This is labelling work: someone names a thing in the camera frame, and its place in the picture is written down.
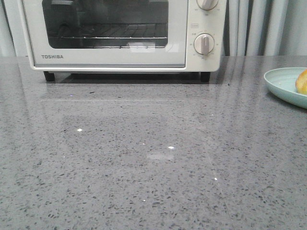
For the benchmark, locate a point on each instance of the glass oven door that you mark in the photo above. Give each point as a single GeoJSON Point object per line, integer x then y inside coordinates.
{"type": "Point", "coordinates": [44, 18]}

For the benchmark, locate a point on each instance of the golden striped croissant bread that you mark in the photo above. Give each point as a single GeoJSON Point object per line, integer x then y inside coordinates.
{"type": "Point", "coordinates": [301, 83]}

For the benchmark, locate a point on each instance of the lower oven control knob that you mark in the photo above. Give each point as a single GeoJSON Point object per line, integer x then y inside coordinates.
{"type": "Point", "coordinates": [204, 44]}

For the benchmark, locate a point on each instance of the oven control knob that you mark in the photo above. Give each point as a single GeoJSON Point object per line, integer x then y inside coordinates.
{"type": "Point", "coordinates": [207, 5]}
{"type": "Point", "coordinates": [204, 44]}

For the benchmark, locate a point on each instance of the upper oven control knob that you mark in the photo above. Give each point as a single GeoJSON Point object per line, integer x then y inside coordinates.
{"type": "Point", "coordinates": [207, 5]}

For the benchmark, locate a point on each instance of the white Toshiba toaster oven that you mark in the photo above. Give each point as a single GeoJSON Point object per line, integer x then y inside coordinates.
{"type": "Point", "coordinates": [199, 22]}

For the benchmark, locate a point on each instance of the light green round plate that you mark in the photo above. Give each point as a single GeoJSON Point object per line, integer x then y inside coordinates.
{"type": "Point", "coordinates": [281, 82]}

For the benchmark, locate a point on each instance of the black wire oven rack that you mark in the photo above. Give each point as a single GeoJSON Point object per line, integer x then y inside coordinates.
{"type": "Point", "coordinates": [139, 31]}

